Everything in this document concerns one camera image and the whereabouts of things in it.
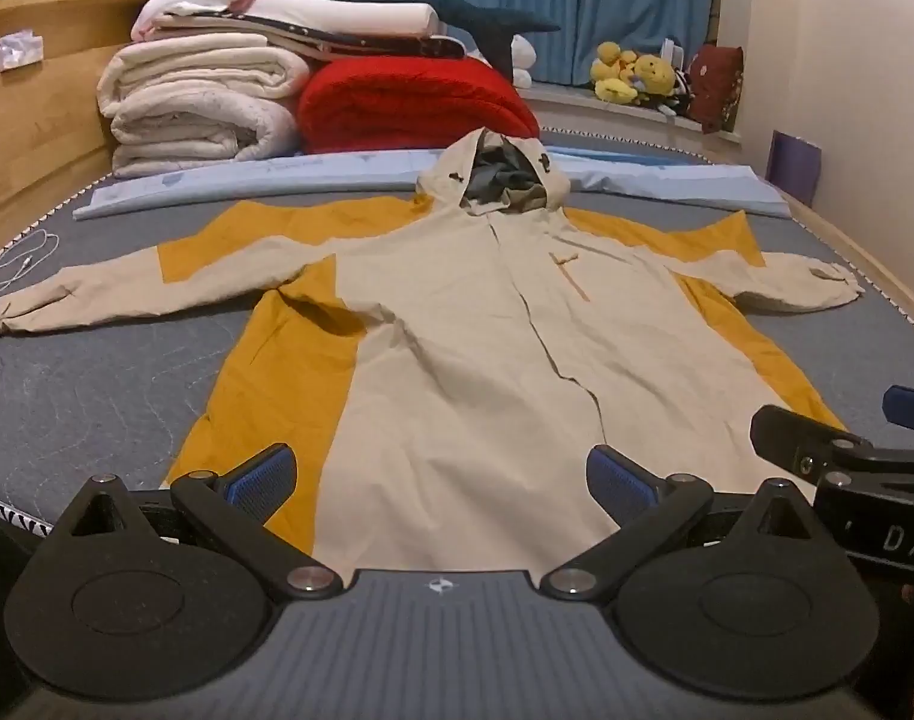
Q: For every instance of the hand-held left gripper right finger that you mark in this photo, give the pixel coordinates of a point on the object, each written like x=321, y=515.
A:
x=618, y=480

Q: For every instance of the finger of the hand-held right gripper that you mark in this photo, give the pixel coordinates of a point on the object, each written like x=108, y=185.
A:
x=910, y=406
x=794, y=439

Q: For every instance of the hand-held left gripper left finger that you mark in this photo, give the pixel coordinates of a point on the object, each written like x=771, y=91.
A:
x=266, y=476

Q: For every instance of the beige and yellow hooded jacket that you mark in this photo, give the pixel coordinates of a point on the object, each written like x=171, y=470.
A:
x=457, y=352

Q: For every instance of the purple box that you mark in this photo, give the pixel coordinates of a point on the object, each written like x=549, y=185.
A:
x=796, y=165

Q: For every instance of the light blue folded sheet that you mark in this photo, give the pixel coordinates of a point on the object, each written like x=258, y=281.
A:
x=277, y=176

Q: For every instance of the dark red bag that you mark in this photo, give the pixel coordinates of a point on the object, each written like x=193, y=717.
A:
x=716, y=86

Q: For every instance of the white window sill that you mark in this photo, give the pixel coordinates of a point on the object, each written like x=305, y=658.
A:
x=569, y=94

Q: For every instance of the yellow plush toy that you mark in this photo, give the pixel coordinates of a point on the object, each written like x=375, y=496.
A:
x=656, y=75
x=613, y=75

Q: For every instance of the cream folded quilt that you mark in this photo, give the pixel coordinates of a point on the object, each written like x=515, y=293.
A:
x=194, y=90

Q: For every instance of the red folded blanket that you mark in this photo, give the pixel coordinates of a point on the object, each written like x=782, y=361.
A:
x=404, y=105

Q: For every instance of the wooden headboard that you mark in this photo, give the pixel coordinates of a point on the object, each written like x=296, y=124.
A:
x=45, y=135

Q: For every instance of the white plush toy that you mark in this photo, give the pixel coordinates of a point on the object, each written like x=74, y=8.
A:
x=524, y=56

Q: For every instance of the white pink folded bedding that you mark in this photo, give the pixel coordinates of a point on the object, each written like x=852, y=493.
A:
x=397, y=43

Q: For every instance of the white folded pillow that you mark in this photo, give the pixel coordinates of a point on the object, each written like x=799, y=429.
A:
x=337, y=15

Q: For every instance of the white tissue pack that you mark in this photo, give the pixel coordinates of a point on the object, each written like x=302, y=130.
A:
x=15, y=51

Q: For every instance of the dark teal shark plush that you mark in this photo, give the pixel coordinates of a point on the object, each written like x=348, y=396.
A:
x=427, y=0

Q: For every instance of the wooden bed side rail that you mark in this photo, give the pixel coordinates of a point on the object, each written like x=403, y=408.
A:
x=877, y=255

